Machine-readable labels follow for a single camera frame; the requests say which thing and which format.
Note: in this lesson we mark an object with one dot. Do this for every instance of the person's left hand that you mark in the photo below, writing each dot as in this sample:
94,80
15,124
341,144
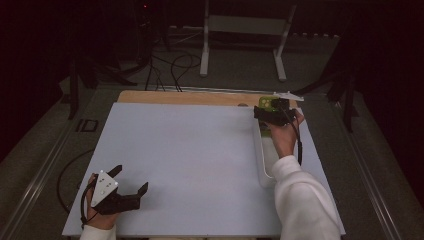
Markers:
100,221

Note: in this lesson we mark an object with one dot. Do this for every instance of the metal floor rail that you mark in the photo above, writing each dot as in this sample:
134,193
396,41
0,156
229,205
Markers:
216,89
36,183
370,180

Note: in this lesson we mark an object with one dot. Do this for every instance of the black rectangular floor bracket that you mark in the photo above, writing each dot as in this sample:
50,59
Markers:
87,125

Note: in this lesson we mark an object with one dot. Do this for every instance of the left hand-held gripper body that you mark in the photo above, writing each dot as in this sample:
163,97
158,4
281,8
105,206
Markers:
105,188

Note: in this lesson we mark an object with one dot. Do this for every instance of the white rectangular storage box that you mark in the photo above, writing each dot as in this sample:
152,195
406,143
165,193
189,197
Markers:
265,156

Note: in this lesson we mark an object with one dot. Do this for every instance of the black tripod stand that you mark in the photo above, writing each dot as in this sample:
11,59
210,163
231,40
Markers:
349,106
73,93

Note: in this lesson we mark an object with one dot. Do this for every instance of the person's right hand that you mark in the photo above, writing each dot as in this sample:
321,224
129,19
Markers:
285,140

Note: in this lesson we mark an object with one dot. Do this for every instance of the grey metal stand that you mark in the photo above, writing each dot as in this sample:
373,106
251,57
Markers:
246,25

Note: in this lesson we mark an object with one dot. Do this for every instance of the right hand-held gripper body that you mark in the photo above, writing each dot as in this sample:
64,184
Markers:
280,116

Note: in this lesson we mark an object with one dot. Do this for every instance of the light blue table mat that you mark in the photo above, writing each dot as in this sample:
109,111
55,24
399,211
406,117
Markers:
186,150

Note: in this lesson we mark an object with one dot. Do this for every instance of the white power strip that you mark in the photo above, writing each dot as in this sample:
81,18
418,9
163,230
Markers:
186,28

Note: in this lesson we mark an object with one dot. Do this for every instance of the long dark power strip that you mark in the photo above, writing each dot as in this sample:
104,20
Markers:
316,34

